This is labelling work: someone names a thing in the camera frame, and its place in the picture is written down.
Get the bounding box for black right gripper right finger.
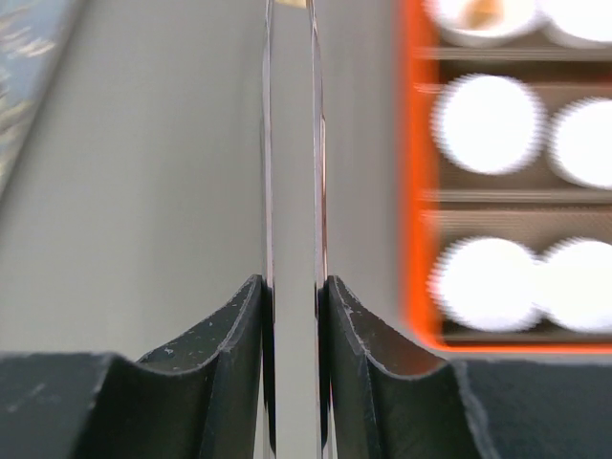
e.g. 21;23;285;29
325;276;611;458

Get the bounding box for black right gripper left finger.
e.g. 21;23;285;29
1;275;267;458

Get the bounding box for metal serving tongs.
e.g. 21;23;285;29
261;1;336;458

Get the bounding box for caramel brown chocolate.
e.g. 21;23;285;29
462;0;504;30

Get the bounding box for orange chocolate box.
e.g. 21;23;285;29
397;1;611;356

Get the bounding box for white paper cup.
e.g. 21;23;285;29
539;0;611;49
536;237;611;334
429;74;547;176
427;236;541;333
423;0;544;48
547;97;611;190

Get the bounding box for blue floral serving tray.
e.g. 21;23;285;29
1;0;83;187

